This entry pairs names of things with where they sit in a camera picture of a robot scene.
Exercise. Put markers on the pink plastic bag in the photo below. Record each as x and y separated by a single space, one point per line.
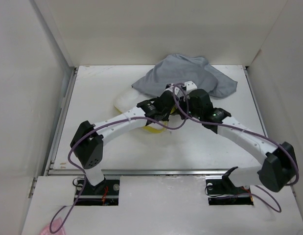
54 226

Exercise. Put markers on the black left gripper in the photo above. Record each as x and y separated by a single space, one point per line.
166 118

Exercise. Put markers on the white pillow with yellow edge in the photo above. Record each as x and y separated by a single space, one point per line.
130 98

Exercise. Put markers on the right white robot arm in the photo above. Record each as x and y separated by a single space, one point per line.
277 162

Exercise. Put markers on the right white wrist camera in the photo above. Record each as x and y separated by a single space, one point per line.
189 86

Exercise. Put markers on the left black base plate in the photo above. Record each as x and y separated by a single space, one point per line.
106 195

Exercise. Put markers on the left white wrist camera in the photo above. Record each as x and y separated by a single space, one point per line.
174 89

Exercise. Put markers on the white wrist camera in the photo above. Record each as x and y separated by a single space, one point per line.
174 89
189 86

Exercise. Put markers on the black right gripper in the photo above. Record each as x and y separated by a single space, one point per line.
182 104

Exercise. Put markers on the grey pillowcase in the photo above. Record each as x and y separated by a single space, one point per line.
176 68

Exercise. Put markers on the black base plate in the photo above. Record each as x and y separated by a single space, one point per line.
220 193
106 195

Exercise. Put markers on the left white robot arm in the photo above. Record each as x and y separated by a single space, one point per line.
90 139

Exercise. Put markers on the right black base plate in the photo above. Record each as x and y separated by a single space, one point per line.
220 193

